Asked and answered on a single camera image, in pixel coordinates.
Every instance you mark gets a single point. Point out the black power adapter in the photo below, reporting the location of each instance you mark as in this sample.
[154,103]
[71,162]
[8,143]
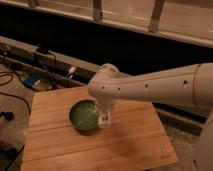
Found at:
[42,50]

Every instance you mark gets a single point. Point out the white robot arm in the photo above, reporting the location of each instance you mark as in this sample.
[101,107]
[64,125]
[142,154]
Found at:
[185,86]

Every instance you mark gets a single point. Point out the metal railing post right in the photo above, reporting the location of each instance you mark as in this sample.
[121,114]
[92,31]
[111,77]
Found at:
[156,15]

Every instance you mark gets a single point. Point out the green ceramic bowl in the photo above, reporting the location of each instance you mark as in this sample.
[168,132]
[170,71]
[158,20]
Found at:
[83,115]

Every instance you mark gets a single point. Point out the black plug on floor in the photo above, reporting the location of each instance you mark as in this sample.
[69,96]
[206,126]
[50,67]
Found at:
[7,115]

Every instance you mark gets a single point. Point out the white tube bottle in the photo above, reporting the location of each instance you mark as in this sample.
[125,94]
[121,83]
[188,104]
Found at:
[104,120]

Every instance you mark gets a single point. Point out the white connector plug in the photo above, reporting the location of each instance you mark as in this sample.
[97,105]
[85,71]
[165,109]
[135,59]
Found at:
[71,72]

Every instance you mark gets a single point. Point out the blue box device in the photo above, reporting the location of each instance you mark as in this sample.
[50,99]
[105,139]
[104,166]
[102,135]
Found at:
[31,80]

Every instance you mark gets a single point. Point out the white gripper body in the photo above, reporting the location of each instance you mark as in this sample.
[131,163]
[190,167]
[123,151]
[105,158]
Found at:
[105,106]

